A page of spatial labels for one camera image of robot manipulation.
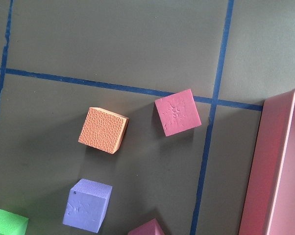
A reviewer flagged red foam block near bin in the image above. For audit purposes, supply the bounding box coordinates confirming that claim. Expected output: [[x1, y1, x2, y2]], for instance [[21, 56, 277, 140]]
[[155, 89, 201, 137]]

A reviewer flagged orange foam block right side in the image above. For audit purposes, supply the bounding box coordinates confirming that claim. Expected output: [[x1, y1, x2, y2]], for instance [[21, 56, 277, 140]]
[[78, 107, 129, 154]]

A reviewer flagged purple foam block right side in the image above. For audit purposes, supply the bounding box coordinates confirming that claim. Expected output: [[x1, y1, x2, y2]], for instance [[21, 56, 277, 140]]
[[63, 179, 113, 233]]

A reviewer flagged red foam block far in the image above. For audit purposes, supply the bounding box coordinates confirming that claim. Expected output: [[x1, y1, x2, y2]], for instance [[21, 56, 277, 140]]
[[128, 218, 165, 235]]

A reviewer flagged pink plastic bin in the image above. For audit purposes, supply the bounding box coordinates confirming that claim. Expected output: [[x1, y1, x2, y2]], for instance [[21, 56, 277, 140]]
[[239, 89, 295, 235]]

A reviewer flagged green foam block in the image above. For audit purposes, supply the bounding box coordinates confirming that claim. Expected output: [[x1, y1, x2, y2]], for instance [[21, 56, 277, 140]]
[[0, 209, 29, 235]]

